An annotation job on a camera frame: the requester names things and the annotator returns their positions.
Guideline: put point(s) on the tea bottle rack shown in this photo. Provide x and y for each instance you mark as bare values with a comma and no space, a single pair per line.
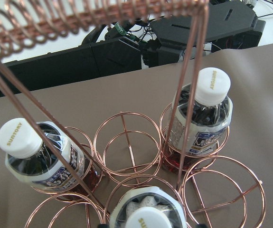
32,162
211,117

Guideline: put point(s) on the tea bottle white cap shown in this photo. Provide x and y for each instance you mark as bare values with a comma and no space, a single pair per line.
147,207

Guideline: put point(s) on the tea bottle far rack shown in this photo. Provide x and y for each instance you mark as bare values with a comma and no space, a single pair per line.
211,117

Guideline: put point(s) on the tea bottle near rack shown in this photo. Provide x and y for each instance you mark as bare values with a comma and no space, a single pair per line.
32,162

